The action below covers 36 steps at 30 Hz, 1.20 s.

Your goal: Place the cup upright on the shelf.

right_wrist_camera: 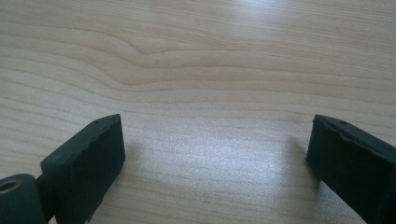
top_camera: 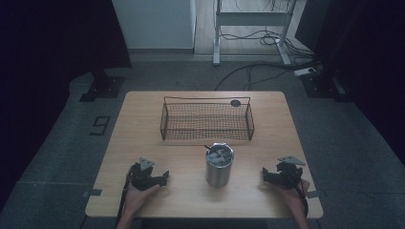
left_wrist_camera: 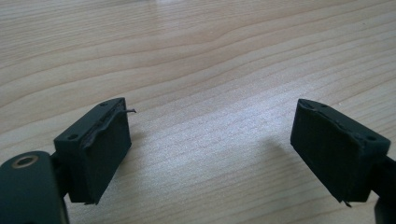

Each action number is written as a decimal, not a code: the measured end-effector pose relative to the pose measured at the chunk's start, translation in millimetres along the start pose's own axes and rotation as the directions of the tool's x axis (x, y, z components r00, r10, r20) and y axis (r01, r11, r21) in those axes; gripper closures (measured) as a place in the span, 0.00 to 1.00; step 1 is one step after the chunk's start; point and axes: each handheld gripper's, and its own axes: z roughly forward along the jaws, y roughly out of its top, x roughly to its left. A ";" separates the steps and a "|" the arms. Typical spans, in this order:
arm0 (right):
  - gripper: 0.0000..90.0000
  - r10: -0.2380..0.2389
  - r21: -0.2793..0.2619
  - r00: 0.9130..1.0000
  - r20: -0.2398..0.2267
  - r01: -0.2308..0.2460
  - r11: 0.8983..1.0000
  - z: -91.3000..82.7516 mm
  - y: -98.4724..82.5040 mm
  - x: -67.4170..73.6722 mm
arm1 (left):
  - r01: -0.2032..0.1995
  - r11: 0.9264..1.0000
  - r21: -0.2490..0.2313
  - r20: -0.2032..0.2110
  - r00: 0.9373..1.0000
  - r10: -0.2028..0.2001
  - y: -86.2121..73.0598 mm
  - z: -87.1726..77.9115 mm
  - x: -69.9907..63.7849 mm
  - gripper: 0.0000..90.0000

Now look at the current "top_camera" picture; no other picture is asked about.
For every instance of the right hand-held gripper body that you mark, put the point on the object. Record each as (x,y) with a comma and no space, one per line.
(288,175)

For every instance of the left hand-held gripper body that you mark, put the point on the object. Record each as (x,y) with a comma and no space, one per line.
(142,178)

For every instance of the person's left hand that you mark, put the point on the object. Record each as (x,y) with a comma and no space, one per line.
(137,198)

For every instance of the person's right hand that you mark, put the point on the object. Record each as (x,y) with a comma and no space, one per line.
(294,195)

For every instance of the grey tape piece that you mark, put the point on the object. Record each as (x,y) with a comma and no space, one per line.
(93,192)
(313,194)

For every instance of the stainless steel tumbler cup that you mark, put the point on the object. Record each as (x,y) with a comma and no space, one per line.
(219,171)

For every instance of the black straw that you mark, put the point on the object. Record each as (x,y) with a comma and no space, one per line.
(211,149)

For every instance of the black round table grommet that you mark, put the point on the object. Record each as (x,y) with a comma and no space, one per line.
(235,103)

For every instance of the black stand base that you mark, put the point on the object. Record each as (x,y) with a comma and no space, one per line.
(102,86)
(321,86)

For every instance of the white power strip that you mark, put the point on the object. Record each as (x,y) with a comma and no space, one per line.
(304,72)

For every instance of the black curtain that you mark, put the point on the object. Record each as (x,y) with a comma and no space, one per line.
(47,63)
(366,63)

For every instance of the white cabinet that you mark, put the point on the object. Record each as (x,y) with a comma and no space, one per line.
(153,24)

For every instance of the white metal desk frame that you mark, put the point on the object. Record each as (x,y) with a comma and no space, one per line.
(251,18)

